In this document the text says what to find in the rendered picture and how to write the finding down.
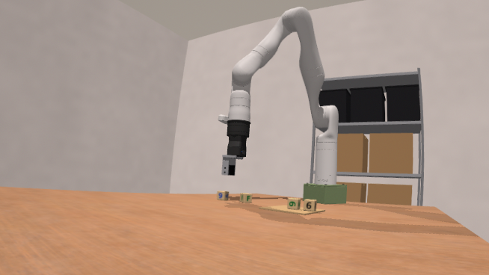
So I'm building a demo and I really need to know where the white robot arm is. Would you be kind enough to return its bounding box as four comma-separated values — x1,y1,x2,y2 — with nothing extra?
230,7,339,185

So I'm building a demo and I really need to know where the tan flat mat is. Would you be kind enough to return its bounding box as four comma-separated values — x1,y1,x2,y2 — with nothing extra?
259,206,325,215

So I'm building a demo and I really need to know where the wooden letter block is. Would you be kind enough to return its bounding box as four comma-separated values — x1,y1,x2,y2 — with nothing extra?
217,191,229,200
304,200,317,211
287,198,301,210
240,193,252,203

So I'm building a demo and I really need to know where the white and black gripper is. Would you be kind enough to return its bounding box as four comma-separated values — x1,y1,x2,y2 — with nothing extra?
218,105,250,176

